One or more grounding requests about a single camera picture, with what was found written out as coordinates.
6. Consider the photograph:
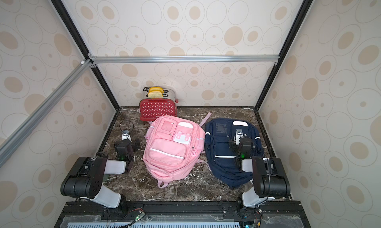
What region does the navy blue backpack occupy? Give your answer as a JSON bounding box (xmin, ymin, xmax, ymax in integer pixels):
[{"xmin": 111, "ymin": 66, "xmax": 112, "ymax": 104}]
[{"xmin": 204, "ymin": 118, "xmax": 264, "ymax": 188}]

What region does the pink backpack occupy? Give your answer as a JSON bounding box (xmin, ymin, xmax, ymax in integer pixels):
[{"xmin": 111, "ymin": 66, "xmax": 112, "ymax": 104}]
[{"xmin": 143, "ymin": 113, "xmax": 211, "ymax": 188}]

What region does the red polka dot toaster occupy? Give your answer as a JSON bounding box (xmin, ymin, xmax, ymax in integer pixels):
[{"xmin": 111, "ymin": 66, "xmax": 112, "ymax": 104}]
[{"xmin": 140, "ymin": 87, "xmax": 178, "ymax": 121}]

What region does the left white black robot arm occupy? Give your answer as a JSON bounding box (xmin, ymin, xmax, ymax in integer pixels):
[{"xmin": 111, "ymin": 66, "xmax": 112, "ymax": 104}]
[{"xmin": 60, "ymin": 139, "xmax": 140, "ymax": 213}]

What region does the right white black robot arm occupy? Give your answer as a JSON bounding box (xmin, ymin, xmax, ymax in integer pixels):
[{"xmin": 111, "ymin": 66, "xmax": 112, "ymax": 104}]
[{"xmin": 232, "ymin": 135, "xmax": 291, "ymax": 208}]

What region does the right yellow toast slice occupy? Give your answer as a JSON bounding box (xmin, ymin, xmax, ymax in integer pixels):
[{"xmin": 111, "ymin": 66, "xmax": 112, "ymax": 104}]
[{"xmin": 147, "ymin": 91, "xmax": 163, "ymax": 98}]

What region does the yellow toast slice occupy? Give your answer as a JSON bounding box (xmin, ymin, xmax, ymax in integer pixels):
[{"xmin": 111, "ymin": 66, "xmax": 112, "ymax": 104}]
[
  {"xmin": 149, "ymin": 87, "xmax": 164, "ymax": 93},
  {"xmin": 147, "ymin": 91, "xmax": 163, "ymax": 98}
]

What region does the left yellow toast slice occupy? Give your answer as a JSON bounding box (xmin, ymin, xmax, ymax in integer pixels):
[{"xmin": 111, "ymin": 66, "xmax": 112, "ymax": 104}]
[{"xmin": 149, "ymin": 87, "xmax": 164, "ymax": 93}]

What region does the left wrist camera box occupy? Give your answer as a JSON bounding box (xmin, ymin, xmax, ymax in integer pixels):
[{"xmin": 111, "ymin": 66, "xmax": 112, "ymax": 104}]
[{"xmin": 122, "ymin": 130, "xmax": 132, "ymax": 142}]

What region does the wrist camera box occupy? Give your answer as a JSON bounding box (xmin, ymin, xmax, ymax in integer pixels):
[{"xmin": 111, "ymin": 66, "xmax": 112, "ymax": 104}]
[
  {"xmin": 122, "ymin": 130, "xmax": 132, "ymax": 142},
  {"xmin": 235, "ymin": 129, "xmax": 244, "ymax": 145}
]

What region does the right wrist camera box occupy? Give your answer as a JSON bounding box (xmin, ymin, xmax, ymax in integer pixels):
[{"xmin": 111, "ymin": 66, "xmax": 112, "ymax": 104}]
[{"xmin": 235, "ymin": 129, "xmax": 244, "ymax": 145}]

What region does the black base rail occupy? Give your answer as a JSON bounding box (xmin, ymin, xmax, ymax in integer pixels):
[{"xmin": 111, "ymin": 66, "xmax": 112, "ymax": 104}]
[{"xmin": 55, "ymin": 200, "xmax": 311, "ymax": 228}]

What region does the horizontal aluminium frame bar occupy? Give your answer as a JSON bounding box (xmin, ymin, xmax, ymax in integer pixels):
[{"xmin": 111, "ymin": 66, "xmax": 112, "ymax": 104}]
[{"xmin": 91, "ymin": 55, "xmax": 279, "ymax": 64}]

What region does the diagonal aluminium frame bar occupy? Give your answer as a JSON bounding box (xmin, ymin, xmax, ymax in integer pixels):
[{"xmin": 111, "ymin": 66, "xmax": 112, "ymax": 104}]
[{"xmin": 1, "ymin": 59, "xmax": 92, "ymax": 165}]

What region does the black left corner post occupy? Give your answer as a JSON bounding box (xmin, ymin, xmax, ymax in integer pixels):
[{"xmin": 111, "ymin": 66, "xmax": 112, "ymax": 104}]
[{"xmin": 50, "ymin": 0, "xmax": 120, "ymax": 111}]

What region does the black corner post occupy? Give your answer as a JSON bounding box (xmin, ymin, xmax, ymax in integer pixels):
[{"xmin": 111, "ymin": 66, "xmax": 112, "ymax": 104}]
[
  {"xmin": 50, "ymin": 0, "xmax": 120, "ymax": 111},
  {"xmin": 255, "ymin": 0, "xmax": 314, "ymax": 112}
]

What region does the black right corner post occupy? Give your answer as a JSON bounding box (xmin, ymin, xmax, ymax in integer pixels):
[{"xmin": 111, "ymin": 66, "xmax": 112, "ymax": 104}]
[{"xmin": 255, "ymin": 0, "xmax": 314, "ymax": 112}]

